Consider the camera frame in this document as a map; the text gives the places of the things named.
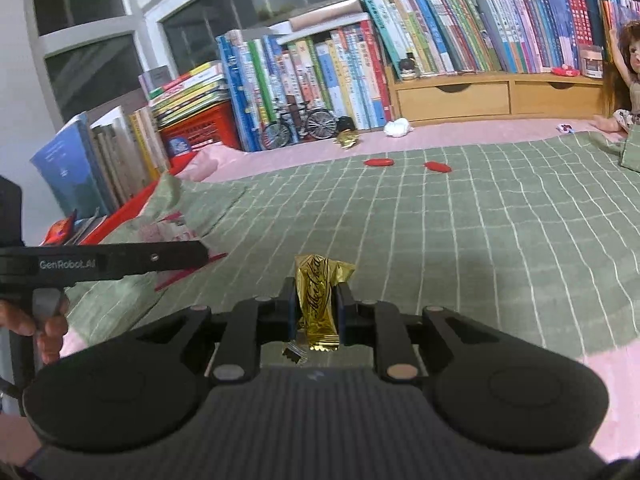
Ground person's left hand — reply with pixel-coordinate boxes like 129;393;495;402
0;296;70;364

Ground red peel piece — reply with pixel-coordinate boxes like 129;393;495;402
424;160;452;174
364;158;395;167

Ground crumpled white tissue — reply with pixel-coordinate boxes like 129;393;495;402
383;117;413;138

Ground small candy wrapper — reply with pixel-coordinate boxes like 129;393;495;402
556;122;575;134

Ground small figurine head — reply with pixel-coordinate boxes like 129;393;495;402
398;52;420;80

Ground miniature bicycle model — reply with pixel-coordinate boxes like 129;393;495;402
258;102;338;151

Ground gold coffee sachet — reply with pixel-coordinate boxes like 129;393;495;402
295;254;356;352

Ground brown haired doll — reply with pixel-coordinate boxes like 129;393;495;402
592;21;639;134

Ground wooden drawer organizer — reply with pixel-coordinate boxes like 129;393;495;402
386;67;608;126

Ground small gold wrapper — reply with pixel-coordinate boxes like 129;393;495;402
334;130;359;150

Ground red plastic tray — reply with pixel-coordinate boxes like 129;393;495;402
80;152;196;245

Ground red plastic crate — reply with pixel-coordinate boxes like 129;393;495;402
160;101;242;158

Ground row of upright books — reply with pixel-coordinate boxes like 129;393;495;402
217;12;392;152

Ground leaning books at left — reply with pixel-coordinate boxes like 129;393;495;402
30;106;170;219

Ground books on wooden organizer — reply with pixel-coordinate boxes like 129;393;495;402
361;0;639;79

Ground stack of horizontal books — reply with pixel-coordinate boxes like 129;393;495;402
149;62;229;129

